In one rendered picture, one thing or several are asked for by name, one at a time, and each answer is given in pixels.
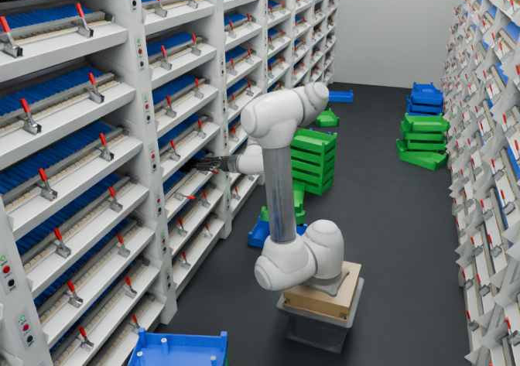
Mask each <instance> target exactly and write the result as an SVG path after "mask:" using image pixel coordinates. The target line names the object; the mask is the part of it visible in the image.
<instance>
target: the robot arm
mask: <svg viewBox="0 0 520 366"><path fill-rule="evenodd" d="M328 101H329V91H328V89H327V87H326V86H325V85H324V84H321V83H319V82H313V83H310V84H307V85H306V86H305V87H296V88H293V89H288V90H281V91H274V92H271V93H268V94H263V95H261V96H259V97H257V98H255V99H253V100H252V101H250V102H248V103H247V104H246V105H245V106H244V108H243V110H242V111H241V125H242V127H243V129H244V130H245V132H246V133H247V134H248V145H247V149H246V150H245V153H244V155H242V154H240V155H231V156H217V157H204V159H189V160H188V162H185V163H184V164H185V167H186V168H197V170H200V171H211V172H213V171H214V169H222V171H224V172H231V173H244V174H247V175H253V176H257V175H265V189H266V197H267V206H268V214H269V229H270V235H269V236H268V237H267V238H266V240H265V243H264V248H263V250H262V256H260V257H259V258H258V260H257V262H256V263H255V278H256V279H257V281H258V283H259V285H260V286H261V287H262V288H263V289H267V290H270V291H282V290H286V289H290V288H292V287H294V286H297V285H299V286H306V287H309V288H311V289H315V290H317V291H320V292H324V293H326V294H327V295H329V296H331V297H335V296H337V291H338V289H339V288H340V286H341V284H342V282H343V281H344V279H345V278H346V276H348V275H349V274H350V270H349V269H347V268H342V265H343V260H344V239H343V237H342V234H341V232H340V229H338V227H337V225H336V224H335V223H333V222H332V221H327V220H319V221H315V222H313V223H312V224H311V225H310V226H309V227H308V228H307V229H306V233H304V234H303V235H302V236H301V237H300V236H299V235H298V234H297V233H296V215H295V204H294V193H293V173H292V162H291V151H290V144H291V142H292V141H293V136H294V134H295V132H297V131H299V130H300V129H302V128H305V127H306V126H307V125H309V124H310V123H311V122H313V121H315V120H316V119H317V118H318V117H319V116H320V115H321V113H322V112H323V111H324V109H325V108H326V106H327V103H328Z"/></svg>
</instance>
